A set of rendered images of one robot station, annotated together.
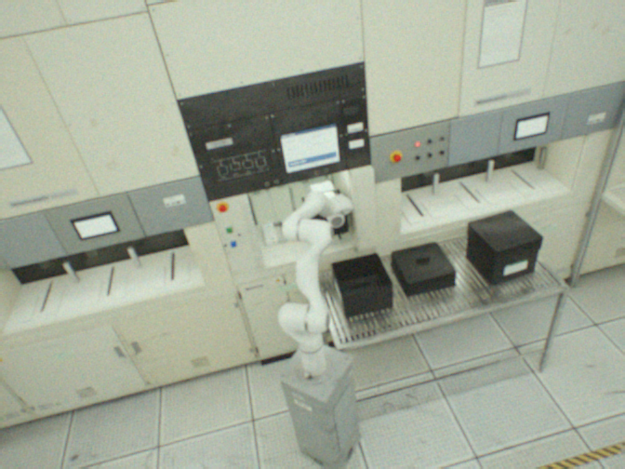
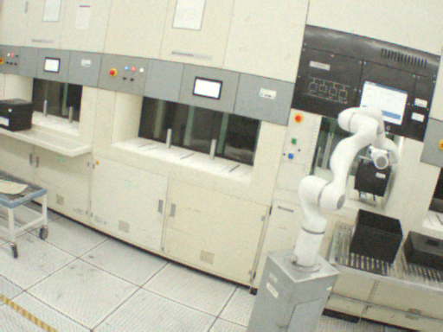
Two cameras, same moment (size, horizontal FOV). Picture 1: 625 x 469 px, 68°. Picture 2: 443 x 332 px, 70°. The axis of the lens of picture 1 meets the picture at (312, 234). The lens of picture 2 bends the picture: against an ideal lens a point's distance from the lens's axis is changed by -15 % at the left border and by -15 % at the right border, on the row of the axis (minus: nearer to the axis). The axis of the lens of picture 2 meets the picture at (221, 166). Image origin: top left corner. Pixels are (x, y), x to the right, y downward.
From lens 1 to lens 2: 108 cm
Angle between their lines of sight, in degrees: 31
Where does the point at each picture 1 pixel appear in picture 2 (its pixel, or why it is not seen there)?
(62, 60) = not seen: outside the picture
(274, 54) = (381, 22)
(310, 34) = (408, 21)
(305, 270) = (343, 148)
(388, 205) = (423, 188)
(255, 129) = (349, 67)
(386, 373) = not seen: outside the picture
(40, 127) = (218, 10)
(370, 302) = (376, 246)
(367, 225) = (401, 196)
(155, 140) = (279, 44)
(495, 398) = not seen: outside the picture
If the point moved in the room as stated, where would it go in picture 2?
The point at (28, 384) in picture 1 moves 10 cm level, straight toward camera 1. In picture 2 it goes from (99, 194) to (99, 198)
